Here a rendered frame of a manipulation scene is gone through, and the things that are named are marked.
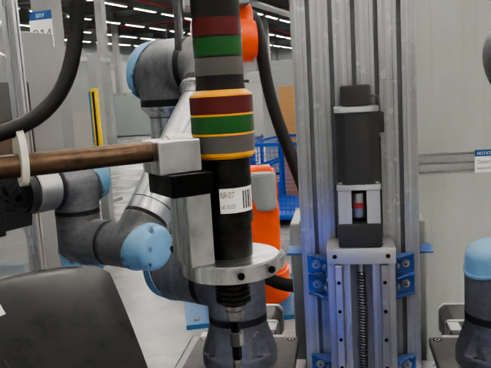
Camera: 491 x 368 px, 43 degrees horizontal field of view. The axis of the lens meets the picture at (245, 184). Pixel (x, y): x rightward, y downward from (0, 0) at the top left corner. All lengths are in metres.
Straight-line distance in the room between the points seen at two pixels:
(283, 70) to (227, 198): 10.83
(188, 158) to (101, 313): 0.20
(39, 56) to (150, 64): 3.92
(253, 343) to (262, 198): 3.13
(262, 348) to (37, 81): 4.05
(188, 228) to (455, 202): 1.96
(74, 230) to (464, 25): 1.61
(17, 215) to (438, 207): 1.63
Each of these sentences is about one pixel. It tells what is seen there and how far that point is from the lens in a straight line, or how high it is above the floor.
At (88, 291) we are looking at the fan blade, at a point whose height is 1.41.
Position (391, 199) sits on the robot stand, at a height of 1.33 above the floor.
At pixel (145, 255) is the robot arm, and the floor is 1.33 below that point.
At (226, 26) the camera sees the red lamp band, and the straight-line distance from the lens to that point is 0.42.
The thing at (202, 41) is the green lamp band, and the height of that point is 1.61.
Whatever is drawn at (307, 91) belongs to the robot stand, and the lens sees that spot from 1.31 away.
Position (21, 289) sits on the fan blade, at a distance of 0.56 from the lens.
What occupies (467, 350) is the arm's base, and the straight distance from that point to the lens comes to 1.26.
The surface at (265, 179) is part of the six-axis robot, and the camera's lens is 4.30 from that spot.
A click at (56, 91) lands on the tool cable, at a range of 0.39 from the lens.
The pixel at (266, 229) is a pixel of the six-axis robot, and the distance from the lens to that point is 4.39.
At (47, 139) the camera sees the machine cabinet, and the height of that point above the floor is 1.28.
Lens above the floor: 1.58
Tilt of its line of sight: 9 degrees down
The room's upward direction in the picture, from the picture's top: 3 degrees counter-clockwise
